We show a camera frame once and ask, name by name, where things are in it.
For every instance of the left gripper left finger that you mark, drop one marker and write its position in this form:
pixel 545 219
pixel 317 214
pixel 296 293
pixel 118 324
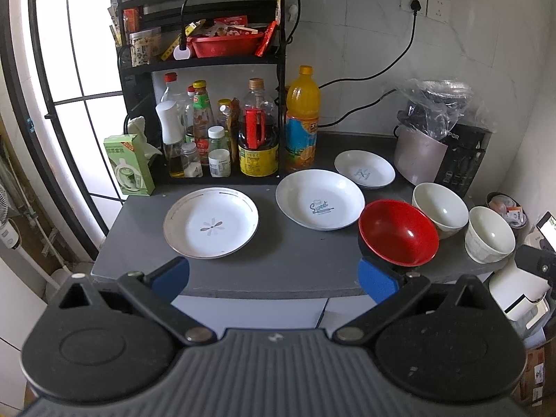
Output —
pixel 152 296

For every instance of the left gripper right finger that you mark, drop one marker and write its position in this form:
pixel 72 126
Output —
pixel 394 295

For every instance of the red and black bowl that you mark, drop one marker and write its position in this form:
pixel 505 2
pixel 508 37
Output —
pixel 397 233

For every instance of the white patterned ceramic bowl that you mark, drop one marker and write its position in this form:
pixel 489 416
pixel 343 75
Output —
pixel 489 238

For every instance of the white plate with flower motif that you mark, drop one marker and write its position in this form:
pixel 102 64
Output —
pixel 211 223

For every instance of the white plate with Sweet print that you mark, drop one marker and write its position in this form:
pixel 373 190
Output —
pixel 320 200

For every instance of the small white Bakery plate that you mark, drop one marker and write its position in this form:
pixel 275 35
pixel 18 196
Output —
pixel 365 169

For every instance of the black metal kitchen shelf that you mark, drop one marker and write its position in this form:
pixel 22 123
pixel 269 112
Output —
pixel 172 16

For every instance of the white appliance beside counter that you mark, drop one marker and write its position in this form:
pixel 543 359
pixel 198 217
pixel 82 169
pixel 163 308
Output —
pixel 523 297

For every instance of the brown pot with packets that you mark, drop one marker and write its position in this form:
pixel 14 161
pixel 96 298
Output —
pixel 509 209

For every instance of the glass salt jar grey lid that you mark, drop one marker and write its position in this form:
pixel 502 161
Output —
pixel 191 161

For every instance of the silver black rice cooker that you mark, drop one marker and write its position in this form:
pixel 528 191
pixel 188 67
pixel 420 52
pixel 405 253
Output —
pixel 453 161

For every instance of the green cardboard box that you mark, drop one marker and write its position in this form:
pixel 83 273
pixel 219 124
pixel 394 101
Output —
pixel 126 156

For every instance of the small white pill jar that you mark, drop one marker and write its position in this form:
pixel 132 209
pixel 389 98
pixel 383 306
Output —
pixel 219 161

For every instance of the clear jar white cap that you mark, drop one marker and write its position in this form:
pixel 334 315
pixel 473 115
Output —
pixel 217 138

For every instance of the white-capped oil dispenser bottle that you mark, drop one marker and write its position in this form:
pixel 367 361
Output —
pixel 172 137

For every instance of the green label sauce bottle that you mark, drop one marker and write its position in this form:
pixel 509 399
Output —
pixel 203 119

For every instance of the yellow-capped spice bottle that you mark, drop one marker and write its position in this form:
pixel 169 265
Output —
pixel 224 116

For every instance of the soy sauce bottle yellow label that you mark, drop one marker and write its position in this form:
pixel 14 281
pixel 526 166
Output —
pixel 258 138

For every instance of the clear plastic bag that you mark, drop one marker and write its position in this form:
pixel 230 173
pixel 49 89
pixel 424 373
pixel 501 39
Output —
pixel 435 107

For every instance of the red-capped clear bottle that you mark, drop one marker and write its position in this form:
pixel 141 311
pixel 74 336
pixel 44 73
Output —
pixel 172 90

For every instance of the orange juice bottle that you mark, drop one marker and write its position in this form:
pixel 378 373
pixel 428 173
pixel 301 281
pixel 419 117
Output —
pixel 302 119

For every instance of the red plastic basket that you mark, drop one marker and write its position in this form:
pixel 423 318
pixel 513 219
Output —
pixel 226 46

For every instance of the white wall power socket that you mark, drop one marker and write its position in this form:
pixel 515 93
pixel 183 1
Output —
pixel 436 10

